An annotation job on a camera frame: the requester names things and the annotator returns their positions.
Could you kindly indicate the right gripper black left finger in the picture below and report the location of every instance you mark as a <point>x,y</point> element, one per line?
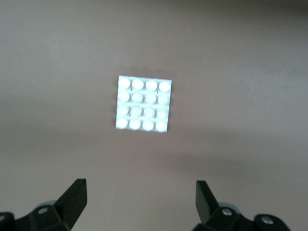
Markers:
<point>69,204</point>

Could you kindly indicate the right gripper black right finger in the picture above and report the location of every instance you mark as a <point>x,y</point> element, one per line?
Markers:
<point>207,207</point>

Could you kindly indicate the white studded base plate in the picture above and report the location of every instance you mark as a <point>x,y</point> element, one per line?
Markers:
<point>144,104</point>

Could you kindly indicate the brown table cover sheet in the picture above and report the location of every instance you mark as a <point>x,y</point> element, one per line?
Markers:
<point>72,72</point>

